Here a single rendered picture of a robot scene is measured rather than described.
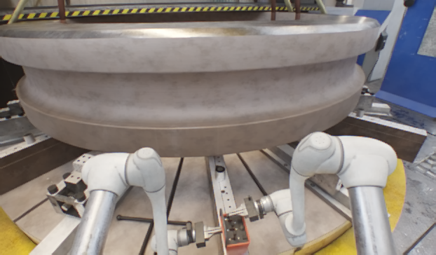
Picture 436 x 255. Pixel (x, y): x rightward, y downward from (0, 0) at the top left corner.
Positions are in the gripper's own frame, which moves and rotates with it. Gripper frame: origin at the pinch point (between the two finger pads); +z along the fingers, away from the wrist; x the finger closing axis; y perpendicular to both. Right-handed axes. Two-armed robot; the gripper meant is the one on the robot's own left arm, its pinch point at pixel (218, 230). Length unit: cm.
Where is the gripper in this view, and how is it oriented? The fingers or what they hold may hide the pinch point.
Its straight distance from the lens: 135.3
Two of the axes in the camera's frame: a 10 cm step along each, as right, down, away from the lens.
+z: 9.8, -1.8, 0.7
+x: 1.4, 4.7, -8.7
